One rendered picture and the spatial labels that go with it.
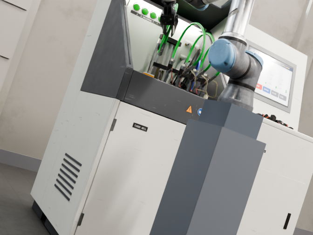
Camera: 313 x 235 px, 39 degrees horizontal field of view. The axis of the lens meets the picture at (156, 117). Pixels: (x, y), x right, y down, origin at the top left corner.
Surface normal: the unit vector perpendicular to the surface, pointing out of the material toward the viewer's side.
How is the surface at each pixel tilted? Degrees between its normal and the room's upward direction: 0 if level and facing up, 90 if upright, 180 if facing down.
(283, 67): 76
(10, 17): 90
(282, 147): 90
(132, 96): 90
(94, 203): 90
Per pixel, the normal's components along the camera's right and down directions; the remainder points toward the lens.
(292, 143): 0.45, 0.12
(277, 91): 0.51, -0.11
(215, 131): -0.82, -0.30
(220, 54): -0.70, -0.13
